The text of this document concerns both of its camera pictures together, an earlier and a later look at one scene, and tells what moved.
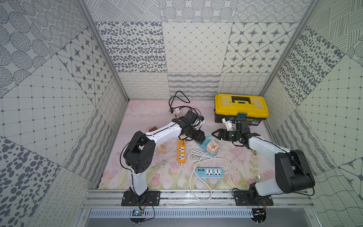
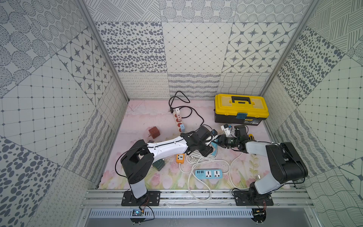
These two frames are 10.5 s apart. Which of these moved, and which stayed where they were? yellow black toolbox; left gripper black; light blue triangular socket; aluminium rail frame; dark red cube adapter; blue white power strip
Moved: left gripper black; light blue triangular socket
Stayed: aluminium rail frame; yellow black toolbox; blue white power strip; dark red cube adapter
